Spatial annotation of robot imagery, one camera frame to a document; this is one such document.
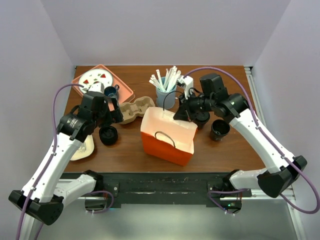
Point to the black lid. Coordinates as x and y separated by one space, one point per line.
202 118

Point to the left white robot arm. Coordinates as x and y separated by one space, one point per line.
40 198

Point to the dark blue mug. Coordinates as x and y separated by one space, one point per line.
112 91

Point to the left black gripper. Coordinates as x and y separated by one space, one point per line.
113 117

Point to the watermelon pattern plate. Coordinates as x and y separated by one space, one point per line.
95 75

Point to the stack of black lids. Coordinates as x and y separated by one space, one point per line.
108 135

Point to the cream panda plate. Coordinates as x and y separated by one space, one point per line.
85 150

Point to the white wrapped straws bundle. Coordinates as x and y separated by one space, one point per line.
167 83

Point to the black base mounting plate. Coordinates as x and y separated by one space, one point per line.
165 188

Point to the cardboard cup carrier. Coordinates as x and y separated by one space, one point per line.
137 108

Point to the orange paper bag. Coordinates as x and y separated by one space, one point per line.
166 138

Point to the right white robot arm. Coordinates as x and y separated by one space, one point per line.
281 166

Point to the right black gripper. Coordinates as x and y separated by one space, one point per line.
181 113

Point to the black coffee cup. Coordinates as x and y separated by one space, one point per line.
201 124
219 129

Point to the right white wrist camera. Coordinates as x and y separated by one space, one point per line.
187 83

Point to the aluminium frame rail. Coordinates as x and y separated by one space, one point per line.
293 213

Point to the blue straw holder cup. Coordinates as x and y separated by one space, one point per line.
163 100

